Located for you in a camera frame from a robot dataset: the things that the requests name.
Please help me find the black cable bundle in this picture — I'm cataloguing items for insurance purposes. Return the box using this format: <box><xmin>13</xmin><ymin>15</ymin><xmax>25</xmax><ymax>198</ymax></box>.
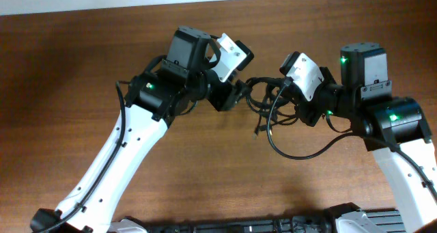
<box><xmin>244</xmin><ymin>76</ymin><xmax>303</xmax><ymax>140</ymax></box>

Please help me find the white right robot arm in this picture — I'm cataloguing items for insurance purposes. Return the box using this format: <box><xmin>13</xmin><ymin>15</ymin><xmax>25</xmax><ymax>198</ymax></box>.
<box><xmin>280</xmin><ymin>42</ymin><xmax>436</xmax><ymax>232</ymax></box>

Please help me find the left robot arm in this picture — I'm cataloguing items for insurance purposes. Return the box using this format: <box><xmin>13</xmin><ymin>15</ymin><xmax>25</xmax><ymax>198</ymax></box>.
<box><xmin>30</xmin><ymin>26</ymin><xmax>254</xmax><ymax>232</ymax></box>

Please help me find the black left camera cable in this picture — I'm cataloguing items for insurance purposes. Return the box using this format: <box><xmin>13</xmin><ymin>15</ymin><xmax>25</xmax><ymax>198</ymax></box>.
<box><xmin>33</xmin><ymin>81</ymin><xmax>127</xmax><ymax>233</ymax></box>

